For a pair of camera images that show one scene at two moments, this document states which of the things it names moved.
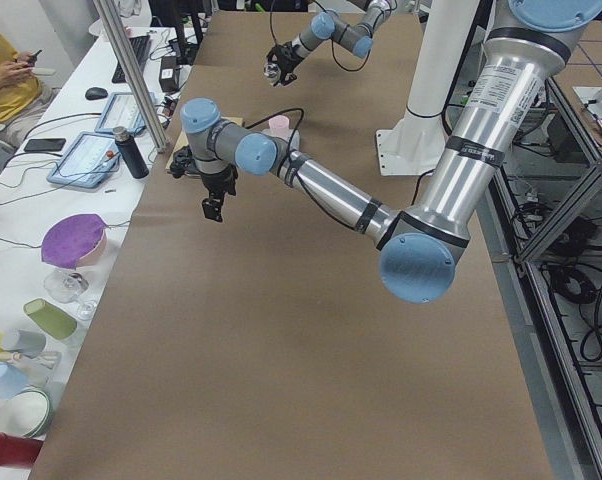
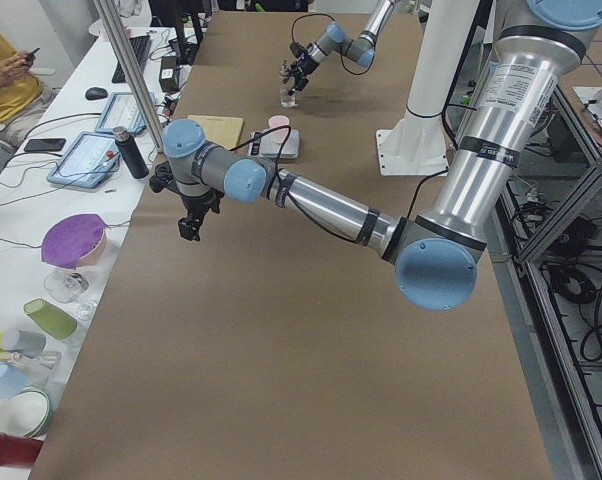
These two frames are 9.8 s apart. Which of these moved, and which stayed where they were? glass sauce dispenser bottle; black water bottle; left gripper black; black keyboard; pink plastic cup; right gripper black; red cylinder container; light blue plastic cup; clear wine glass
Moved: right gripper black; glass sauce dispenser bottle; left gripper black
Stayed: clear wine glass; light blue plastic cup; red cylinder container; black keyboard; black water bottle; pink plastic cup
